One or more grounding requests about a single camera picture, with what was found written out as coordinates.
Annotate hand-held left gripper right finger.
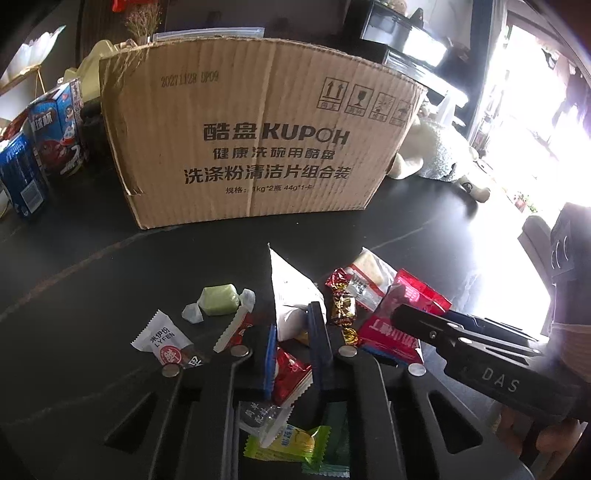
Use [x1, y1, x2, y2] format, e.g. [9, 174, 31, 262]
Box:
[308, 301, 490, 480]

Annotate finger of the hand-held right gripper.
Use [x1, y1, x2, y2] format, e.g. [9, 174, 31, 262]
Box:
[392, 304, 543, 366]
[445, 310, 540, 344]

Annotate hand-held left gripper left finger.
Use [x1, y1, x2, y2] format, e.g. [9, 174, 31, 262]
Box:
[92, 324, 279, 480]

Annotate yellow and green snack packet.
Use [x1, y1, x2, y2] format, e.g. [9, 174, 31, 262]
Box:
[243, 421, 331, 463]

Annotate dark green snack packet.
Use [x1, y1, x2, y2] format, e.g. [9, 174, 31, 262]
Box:
[301, 401, 352, 477]

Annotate brown cardboard box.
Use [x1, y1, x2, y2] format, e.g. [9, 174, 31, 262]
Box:
[98, 36, 428, 230]

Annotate person's right hand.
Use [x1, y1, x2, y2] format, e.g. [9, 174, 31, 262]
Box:
[496, 404, 591, 464]

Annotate large red snack packet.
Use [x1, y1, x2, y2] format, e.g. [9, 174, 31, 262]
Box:
[357, 268, 452, 366]

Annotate gold and red wrapped candy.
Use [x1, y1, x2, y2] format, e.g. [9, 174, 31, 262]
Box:
[325, 268, 361, 347]

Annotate clear printed snack packet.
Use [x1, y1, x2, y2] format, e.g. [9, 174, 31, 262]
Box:
[237, 401, 290, 449]

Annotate red and white candy packet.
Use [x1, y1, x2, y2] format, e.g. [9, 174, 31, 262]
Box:
[213, 305, 256, 354]

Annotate white triangular snack packet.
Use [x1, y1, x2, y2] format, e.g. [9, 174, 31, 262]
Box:
[269, 244, 327, 343]

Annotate clear biscuit packet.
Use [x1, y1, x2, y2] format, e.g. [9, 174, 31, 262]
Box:
[345, 248, 398, 313]

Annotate green wrapped candy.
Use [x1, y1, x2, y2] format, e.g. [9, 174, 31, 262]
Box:
[181, 285, 256, 323]

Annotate grey chair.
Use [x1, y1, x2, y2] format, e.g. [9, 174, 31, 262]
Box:
[517, 215, 555, 278]

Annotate white candy packet red mark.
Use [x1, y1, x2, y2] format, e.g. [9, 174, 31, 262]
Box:
[130, 309, 204, 369]

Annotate small potted plant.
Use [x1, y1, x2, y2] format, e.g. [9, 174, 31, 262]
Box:
[512, 188, 539, 214]

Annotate white plush toy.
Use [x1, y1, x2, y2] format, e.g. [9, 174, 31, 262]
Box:
[387, 100, 493, 203]

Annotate black piano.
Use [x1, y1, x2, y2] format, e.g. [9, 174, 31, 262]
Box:
[357, 0, 468, 108]

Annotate black box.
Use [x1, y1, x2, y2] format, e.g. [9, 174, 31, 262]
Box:
[80, 98, 112, 161]

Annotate blue drink can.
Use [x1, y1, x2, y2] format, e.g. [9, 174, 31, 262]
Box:
[0, 133, 50, 219]

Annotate blue chocolate candy container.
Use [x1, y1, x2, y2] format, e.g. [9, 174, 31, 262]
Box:
[27, 78, 89, 179]

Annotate gold mountain-shaped box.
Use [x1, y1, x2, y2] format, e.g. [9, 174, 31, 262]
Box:
[64, 38, 140, 101]

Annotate dried flower bunch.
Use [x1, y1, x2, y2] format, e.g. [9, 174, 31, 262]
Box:
[124, 8, 163, 44]

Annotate white shell dish gold stand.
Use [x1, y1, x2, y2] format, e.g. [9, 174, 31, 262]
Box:
[0, 24, 68, 90]

